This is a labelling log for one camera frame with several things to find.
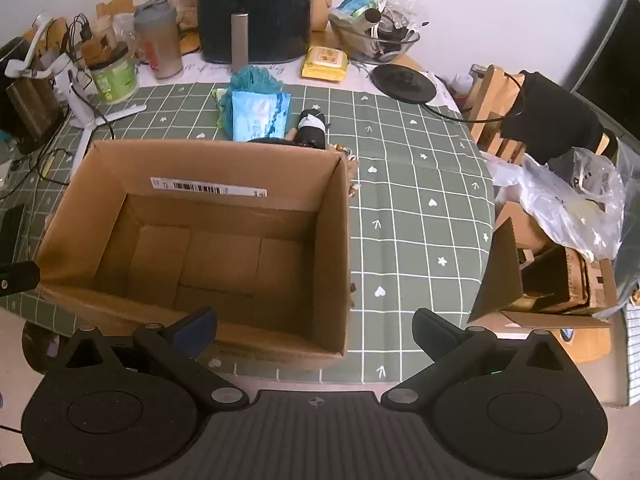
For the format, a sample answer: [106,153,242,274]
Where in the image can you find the green lidded jar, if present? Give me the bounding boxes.
[87,45,140,105]

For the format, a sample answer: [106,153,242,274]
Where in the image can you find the clear plastic bag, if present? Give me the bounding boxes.
[482,147,626,261]

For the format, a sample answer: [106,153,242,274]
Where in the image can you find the grey shaker bottle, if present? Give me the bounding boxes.
[132,0,183,81]

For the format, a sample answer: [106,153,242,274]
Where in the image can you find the teal bath sponge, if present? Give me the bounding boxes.
[218,65,284,141]

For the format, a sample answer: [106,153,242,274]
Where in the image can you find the brown cardboard box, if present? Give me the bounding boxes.
[34,139,357,372]

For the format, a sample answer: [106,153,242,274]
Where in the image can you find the wooden chair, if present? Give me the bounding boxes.
[467,64,618,161]

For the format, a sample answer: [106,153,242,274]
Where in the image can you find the glass bowl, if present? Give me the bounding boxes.
[330,12,422,65]

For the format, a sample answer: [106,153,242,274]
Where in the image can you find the open cardboard box of things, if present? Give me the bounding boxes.
[467,202,628,406]

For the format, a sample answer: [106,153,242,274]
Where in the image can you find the yellow wipes packet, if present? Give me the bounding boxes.
[301,46,349,81]

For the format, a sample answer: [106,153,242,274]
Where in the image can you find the black air fryer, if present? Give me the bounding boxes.
[195,0,317,66]

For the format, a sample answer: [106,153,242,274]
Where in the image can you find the white tripod stand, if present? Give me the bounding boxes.
[5,10,148,181]

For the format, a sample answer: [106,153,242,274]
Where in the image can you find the black kettle base cable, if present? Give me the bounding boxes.
[424,72,526,123]

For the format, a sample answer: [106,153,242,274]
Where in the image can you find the black cloth bag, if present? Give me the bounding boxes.
[500,71,608,161]

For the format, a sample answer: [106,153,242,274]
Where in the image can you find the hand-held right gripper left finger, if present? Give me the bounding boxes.
[47,306,251,411]

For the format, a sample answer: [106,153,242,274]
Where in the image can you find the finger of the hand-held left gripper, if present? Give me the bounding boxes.
[0,261,41,306]

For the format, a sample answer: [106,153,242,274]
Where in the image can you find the black monitor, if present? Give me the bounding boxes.
[572,0,640,126]

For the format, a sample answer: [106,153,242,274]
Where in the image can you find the black tripod cable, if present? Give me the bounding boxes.
[0,12,118,201]

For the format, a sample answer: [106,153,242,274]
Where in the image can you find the black phone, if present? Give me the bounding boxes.
[0,203,28,266]

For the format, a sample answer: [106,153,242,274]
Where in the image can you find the black kettle base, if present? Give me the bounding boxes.
[372,64,437,103]

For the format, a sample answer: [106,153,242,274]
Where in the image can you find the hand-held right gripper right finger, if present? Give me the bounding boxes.
[381,307,583,411]

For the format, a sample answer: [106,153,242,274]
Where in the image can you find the wooden bead string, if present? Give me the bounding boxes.
[330,144,361,201]

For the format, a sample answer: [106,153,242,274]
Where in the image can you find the blue wipes packet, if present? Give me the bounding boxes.
[231,91,292,142]

